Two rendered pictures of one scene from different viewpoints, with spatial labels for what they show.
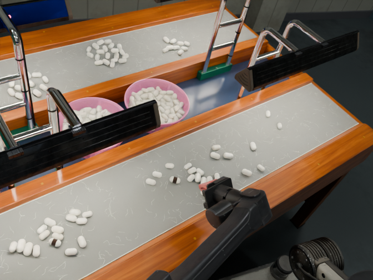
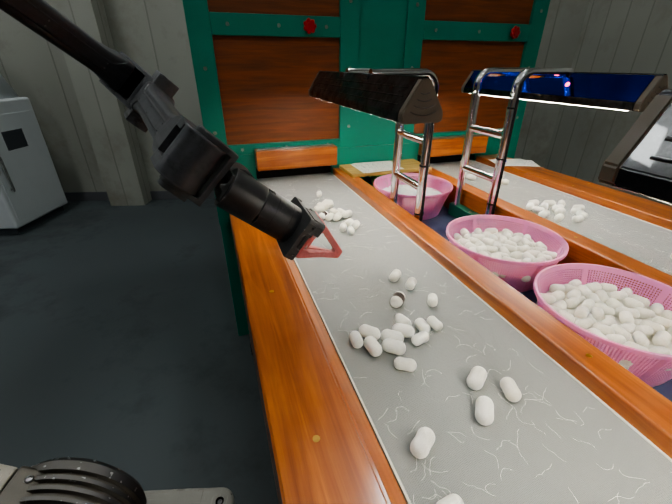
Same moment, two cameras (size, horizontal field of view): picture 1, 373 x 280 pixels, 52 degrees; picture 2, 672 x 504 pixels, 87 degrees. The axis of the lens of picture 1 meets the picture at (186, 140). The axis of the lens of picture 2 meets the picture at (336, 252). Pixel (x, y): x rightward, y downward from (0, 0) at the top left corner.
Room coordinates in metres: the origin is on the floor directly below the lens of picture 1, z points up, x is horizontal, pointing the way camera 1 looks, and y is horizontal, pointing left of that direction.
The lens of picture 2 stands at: (0.94, -0.52, 1.13)
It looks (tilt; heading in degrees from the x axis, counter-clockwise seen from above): 28 degrees down; 120
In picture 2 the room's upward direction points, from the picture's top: straight up
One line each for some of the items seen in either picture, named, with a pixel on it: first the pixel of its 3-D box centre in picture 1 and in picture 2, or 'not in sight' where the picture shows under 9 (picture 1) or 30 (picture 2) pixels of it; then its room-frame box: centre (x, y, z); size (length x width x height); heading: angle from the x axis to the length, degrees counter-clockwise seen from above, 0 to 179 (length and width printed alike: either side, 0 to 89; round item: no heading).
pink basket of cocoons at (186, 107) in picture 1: (156, 108); (610, 323); (1.12, 0.16, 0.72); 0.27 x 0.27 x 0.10
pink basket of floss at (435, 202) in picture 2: not in sight; (411, 196); (0.59, 0.64, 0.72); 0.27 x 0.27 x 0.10
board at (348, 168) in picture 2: not in sight; (385, 167); (0.42, 0.78, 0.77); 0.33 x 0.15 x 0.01; 48
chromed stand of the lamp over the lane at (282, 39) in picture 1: (273, 78); not in sight; (1.30, -0.28, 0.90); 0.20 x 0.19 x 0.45; 138
